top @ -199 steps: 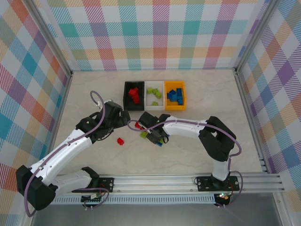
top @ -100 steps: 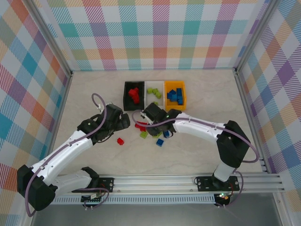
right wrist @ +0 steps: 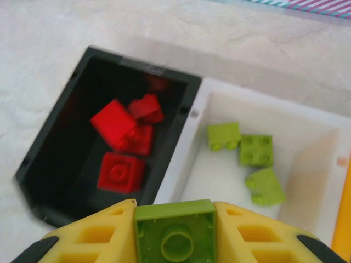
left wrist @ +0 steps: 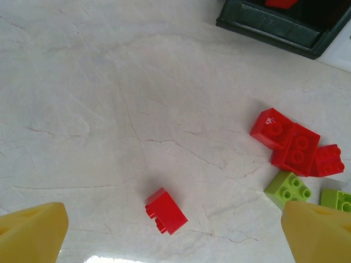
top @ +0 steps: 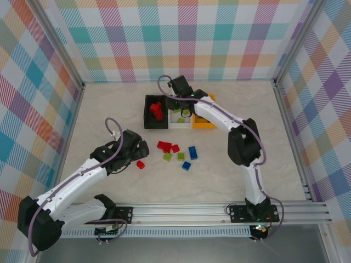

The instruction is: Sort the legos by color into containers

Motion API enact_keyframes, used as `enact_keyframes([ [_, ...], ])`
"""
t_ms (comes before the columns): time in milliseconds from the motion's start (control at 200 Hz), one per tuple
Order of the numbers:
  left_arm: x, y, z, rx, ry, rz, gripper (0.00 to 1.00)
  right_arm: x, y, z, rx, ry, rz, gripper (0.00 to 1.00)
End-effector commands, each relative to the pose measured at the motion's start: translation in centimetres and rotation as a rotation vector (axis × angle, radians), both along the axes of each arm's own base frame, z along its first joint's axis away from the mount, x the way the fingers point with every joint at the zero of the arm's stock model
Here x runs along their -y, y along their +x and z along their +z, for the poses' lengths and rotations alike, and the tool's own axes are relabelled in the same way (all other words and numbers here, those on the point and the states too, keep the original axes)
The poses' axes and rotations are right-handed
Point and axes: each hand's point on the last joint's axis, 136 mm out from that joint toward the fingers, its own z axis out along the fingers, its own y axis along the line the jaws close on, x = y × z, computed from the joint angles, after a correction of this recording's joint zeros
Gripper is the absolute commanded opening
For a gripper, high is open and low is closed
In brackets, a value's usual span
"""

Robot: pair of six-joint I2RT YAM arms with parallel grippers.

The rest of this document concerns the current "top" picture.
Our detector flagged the white plastic bin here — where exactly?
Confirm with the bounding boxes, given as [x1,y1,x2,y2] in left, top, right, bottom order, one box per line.
[168,108,193,129]

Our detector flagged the yellow plastic bin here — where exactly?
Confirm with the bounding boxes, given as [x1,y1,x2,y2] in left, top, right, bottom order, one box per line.
[191,94,217,129]

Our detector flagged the black plastic bin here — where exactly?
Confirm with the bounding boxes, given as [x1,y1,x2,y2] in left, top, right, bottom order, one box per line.
[143,94,169,129]

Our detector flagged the small controller circuit board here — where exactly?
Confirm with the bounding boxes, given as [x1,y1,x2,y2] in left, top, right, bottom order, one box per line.
[251,224,271,239]
[94,224,124,238]

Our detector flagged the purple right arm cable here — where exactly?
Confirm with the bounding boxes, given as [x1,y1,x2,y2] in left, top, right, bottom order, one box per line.
[157,74,285,244]

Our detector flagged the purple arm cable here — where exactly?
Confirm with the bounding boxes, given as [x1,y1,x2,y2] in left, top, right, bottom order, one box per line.
[157,74,285,244]
[27,117,128,258]

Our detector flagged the aluminium side rail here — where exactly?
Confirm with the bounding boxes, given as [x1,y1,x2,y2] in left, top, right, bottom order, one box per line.
[273,79,315,202]
[48,82,86,206]

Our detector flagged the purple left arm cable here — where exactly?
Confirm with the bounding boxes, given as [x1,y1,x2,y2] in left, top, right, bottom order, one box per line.
[27,117,128,258]

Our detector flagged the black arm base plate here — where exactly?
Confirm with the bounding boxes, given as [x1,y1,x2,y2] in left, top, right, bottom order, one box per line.
[229,204,280,224]
[104,205,134,225]

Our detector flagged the aluminium mounting rail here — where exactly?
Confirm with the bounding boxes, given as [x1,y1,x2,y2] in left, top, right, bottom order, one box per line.
[29,202,333,227]

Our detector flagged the white slotted cable duct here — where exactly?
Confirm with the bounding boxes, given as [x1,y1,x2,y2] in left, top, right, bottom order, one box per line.
[59,228,252,238]

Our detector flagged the aluminium frame post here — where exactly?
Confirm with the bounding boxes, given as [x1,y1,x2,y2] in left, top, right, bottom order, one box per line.
[29,0,86,90]
[273,0,324,87]

